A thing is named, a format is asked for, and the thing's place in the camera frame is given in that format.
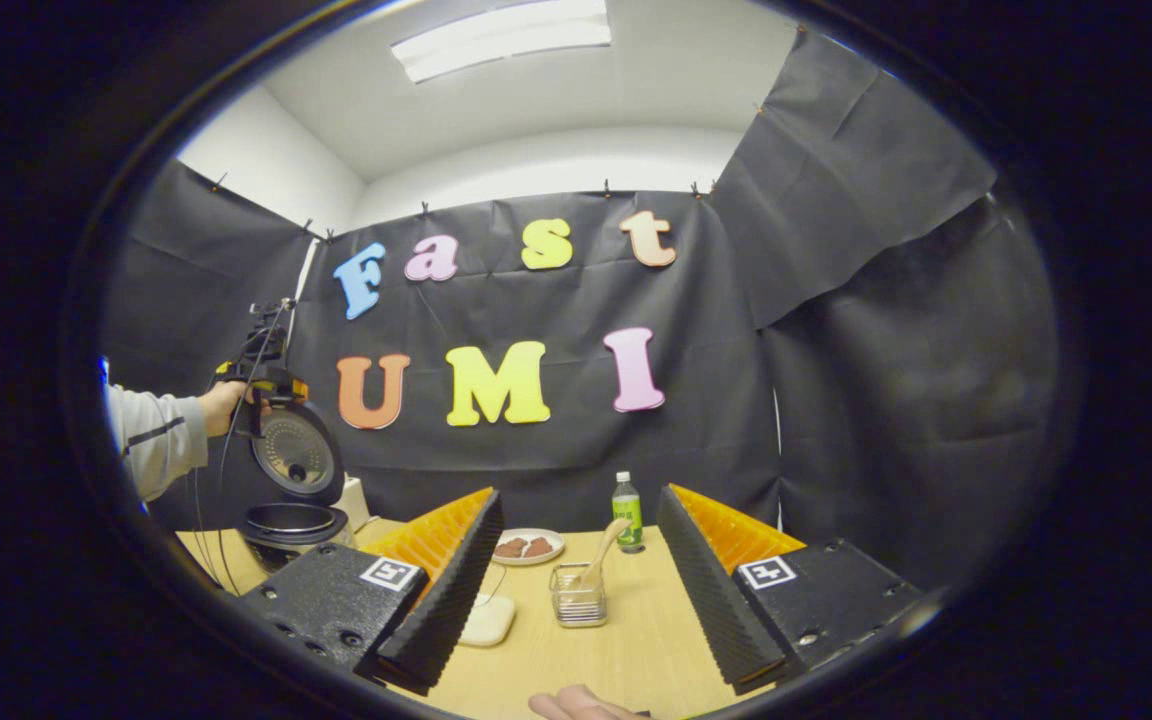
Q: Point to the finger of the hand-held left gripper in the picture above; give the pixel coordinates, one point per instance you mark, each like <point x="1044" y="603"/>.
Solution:
<point x="286" y="388"/>

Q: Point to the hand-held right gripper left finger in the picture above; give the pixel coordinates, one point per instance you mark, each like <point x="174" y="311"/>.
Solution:
<point x="446" y="600"/>

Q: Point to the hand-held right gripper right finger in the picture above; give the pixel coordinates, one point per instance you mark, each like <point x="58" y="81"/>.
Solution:
<point x="716" y="600"/>

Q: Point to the wooden spoon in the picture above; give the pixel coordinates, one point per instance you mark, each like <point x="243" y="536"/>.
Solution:
<point x="606" y="545"/>

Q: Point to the silver black rice cooker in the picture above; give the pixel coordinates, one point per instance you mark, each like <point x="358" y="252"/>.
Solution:
<point x="291" y="525"/>

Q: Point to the brown meat piece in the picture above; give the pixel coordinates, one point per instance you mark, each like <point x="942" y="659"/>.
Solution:
<point x="511" y="548"/>
<point x="539" y="547"/>

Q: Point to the white round plate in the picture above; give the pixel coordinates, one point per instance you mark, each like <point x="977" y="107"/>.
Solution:
<point x="526" y="561"/>

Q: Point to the green tea bottle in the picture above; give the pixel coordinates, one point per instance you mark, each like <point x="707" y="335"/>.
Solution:
<point x="627" y="515"/>

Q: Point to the white toaster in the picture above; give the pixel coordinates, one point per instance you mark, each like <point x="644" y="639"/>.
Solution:
<point x="354" y="505"/>

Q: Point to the black backdrop cloth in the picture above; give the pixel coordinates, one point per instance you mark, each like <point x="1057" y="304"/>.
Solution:
<point x="736" y="400"/>

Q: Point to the large ceiling light panel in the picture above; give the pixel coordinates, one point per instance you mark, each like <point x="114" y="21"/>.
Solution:
<point x="501" y="35"/>

